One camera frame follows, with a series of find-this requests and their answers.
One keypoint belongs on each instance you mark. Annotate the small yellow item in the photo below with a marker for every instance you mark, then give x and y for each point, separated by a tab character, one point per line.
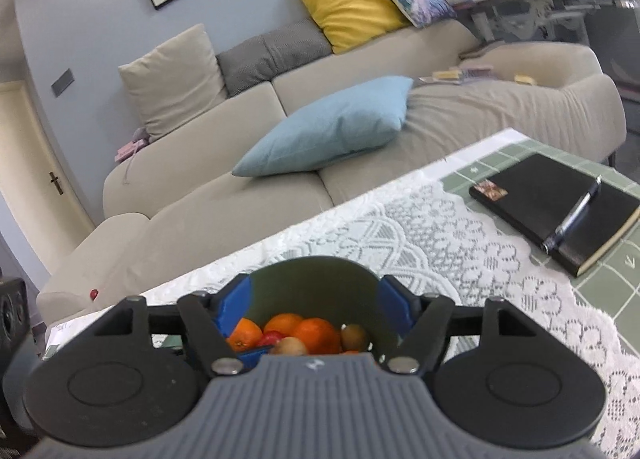
525	79

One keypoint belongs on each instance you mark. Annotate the light blue pillow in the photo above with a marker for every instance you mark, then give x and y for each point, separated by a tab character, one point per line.
325	129

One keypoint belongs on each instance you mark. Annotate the yellow cushion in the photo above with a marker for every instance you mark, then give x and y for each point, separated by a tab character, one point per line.
350	4

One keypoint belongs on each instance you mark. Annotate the beige cushion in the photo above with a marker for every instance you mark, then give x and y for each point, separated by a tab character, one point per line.
172	79

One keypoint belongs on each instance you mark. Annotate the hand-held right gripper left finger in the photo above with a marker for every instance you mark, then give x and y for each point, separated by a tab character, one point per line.
232	304

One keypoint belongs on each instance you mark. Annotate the brown kiwi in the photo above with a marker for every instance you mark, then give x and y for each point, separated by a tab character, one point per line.
290	346
355	337

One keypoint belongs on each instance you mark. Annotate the dark book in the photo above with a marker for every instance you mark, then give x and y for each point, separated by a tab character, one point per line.
482	49

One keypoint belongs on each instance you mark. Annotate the books on sofa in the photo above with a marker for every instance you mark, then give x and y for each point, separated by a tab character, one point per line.
462	74

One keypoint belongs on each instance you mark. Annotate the beige sofa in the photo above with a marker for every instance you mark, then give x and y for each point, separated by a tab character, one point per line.
200	219

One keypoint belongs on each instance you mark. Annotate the glass-topped desk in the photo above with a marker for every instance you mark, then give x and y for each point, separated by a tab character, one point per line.
550	1

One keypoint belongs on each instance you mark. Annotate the dark wall switch panel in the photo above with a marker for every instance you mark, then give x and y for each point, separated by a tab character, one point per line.
62	82

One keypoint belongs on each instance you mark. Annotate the white lace tablecloth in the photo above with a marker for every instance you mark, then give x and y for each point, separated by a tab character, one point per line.
450	259

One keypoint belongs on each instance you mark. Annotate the red tomato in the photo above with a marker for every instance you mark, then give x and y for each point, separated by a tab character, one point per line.
270	338

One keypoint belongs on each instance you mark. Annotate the pink box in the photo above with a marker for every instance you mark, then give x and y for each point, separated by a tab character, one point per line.
131	150

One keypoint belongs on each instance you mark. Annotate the grey plush toy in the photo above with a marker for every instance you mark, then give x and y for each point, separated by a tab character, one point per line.
140	134

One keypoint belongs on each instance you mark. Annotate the black notebook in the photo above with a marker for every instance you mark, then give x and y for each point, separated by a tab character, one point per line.
540	199

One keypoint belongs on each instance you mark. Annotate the green colander bowl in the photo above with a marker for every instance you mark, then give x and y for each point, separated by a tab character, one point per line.
320	289

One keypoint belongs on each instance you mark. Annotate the black speaker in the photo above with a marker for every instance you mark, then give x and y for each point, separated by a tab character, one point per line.
11	314

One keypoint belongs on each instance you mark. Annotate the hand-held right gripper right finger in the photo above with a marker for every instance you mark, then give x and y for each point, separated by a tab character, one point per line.
395	304

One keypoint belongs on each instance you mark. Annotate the black and silver pen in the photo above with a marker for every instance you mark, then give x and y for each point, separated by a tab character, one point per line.
575	216

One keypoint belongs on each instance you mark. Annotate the cream door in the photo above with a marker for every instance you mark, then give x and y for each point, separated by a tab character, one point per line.
35	179

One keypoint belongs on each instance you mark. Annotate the grey striped cushion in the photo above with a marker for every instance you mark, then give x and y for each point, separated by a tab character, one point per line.
270	56

